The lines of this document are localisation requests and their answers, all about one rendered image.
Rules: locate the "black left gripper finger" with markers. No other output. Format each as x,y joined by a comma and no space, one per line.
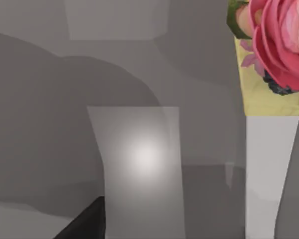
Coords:
89,221

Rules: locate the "yellow flowered plant pot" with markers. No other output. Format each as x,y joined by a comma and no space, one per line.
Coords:
269,104

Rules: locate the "pink flower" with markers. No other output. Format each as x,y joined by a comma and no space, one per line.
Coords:
281,42

